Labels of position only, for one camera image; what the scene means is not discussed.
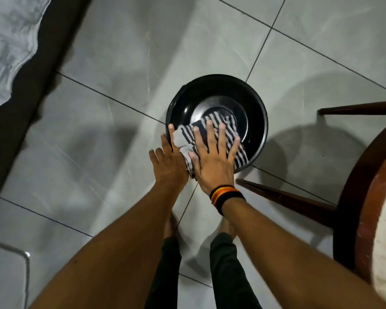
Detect dark bed frame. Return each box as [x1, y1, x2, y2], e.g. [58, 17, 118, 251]
[0, 0, 94, 217]

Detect white bedsheet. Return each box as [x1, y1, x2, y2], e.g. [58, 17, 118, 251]
[0, 0, 54, 142]

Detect white cable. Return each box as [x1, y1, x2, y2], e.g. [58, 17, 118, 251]
[0, 234, 31, 309]

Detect black red yellow wristband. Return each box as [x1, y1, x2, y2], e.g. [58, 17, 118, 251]
[209, 185, 247, 217]

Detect person's leg black trousers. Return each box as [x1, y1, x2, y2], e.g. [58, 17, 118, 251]
[144, 236, 182, 309]
[209, 232, 263, 309]

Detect black plastic basin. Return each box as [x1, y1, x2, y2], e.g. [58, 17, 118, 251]
[165, 74, 269, 174]

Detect person's right forearm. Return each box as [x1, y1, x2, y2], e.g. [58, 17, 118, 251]
[221, 198, 386, 309]

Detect person's foot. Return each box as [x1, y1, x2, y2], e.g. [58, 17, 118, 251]
[163, 212, 181, 240]
[218, 217, 238, 240]

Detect dark wooden chair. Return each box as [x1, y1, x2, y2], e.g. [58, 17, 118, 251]
[236, 100, 386, 309]

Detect person's left forearm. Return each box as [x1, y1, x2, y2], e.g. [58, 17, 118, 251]
[29, 182, 197, 309]

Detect black white striped cloth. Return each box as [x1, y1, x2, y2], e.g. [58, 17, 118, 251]
[173, 115, 249, 179]

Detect person's right foot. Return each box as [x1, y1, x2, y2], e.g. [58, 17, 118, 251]
[218, 217, 238, 240]

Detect person's right leg black trousers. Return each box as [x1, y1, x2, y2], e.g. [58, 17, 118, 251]
[209, 232, 263, 309]

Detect person's left foot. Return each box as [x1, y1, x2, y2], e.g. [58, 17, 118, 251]
[163, 212, 181, 240]

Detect person's left hand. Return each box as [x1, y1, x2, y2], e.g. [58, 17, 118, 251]
[149, 124, 191, 189]

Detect person's left leg black trousers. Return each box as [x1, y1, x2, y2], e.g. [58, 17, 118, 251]
[144, 236, 182, 309]

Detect person's right hand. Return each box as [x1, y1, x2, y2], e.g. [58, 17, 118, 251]
[189, 120, 241, 195]

